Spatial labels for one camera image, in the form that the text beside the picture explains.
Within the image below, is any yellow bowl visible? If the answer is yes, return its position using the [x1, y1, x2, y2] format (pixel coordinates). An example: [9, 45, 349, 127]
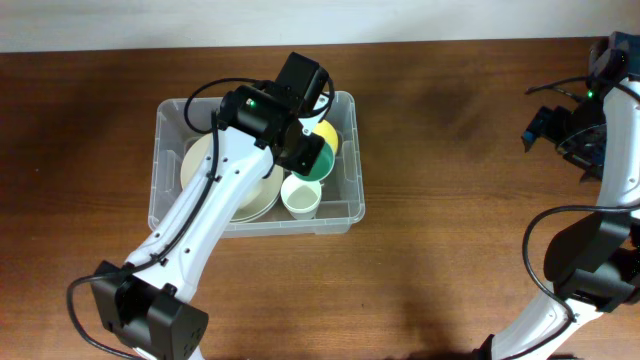
[313, 119, 339, 155]

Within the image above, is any mint green cup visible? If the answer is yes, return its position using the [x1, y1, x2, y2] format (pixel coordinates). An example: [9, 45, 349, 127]
[293, 143, 335, 182]

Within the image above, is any cream plate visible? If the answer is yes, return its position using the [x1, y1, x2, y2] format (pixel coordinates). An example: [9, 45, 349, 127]
[180, 135, 284, 223]

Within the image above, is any grey cup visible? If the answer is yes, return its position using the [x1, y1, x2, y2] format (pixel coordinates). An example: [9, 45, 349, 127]
[280, 175, 322, 220]

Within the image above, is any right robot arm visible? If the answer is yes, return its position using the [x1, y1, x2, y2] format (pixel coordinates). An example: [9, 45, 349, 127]
[472, 32, 639, 360]

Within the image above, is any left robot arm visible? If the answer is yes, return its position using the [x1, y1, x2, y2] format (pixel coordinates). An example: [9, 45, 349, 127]
[73, 52, 335, 359]

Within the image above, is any clear plastic storage container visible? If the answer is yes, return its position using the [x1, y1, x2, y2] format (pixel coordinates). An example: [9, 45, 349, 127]
[148, 91, 365, 238]

